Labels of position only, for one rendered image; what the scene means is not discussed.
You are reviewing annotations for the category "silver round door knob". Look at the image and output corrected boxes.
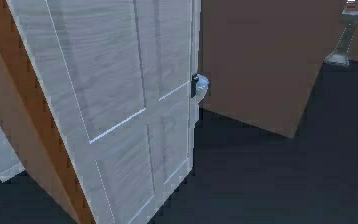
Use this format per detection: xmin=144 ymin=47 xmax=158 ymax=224
xmin=190 ymin=72 xmax=210 ymax=100

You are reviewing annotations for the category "white panelled room door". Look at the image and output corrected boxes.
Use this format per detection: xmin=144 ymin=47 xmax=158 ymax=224
xmin=5 ymin=0 xmax=202 ymax=224

